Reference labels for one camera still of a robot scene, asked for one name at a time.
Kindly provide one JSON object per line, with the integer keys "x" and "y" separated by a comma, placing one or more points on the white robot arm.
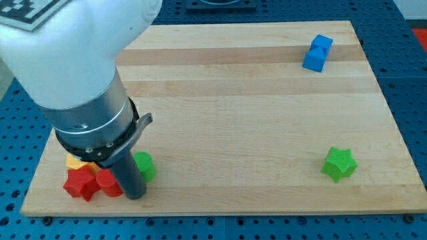
{"x": 63, "y": 54}

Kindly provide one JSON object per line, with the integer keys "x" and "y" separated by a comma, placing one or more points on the yellow block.
{"x": 73, "y": 163}

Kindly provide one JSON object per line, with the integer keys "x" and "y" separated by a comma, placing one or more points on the wooden board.
{"x": 241, "y": 128}

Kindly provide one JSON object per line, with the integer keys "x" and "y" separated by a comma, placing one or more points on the red star block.
{"x": 81, "y": 183}

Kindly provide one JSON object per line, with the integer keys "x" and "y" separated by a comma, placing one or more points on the green cylinder block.
{"x": 145, "y": 165}

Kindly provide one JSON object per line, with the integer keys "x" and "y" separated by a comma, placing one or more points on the black white fiducial tag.
{"x": 29, "y": 14}

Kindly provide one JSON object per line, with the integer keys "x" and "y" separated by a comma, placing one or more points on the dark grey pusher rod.
{"x": 129, "y": 178}

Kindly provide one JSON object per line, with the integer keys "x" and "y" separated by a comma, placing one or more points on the green star block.
{"x": 339, "y": 163}

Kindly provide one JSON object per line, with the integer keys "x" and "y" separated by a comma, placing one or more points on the red cylinder block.
{"x": 108, "y": 183}

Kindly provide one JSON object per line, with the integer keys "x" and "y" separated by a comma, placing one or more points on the blue cube block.
{"x": 316, "y": 57}

